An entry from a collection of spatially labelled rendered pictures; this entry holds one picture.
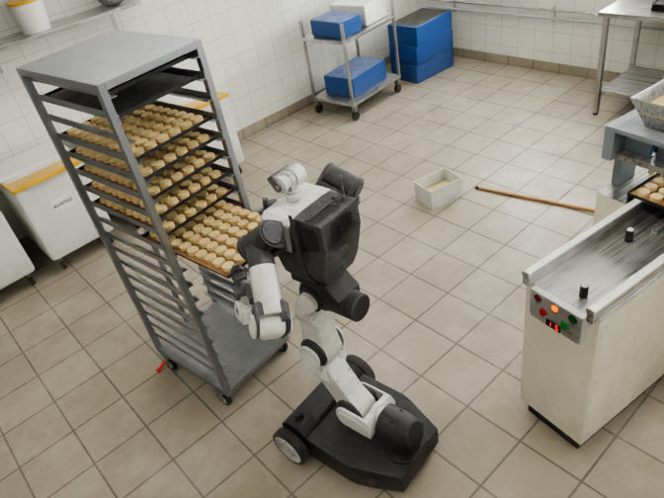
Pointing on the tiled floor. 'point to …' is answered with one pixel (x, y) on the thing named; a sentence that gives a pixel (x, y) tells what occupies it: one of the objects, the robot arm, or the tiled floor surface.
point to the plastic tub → (438, 188)
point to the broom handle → (536, 199)
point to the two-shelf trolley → (349, 66)
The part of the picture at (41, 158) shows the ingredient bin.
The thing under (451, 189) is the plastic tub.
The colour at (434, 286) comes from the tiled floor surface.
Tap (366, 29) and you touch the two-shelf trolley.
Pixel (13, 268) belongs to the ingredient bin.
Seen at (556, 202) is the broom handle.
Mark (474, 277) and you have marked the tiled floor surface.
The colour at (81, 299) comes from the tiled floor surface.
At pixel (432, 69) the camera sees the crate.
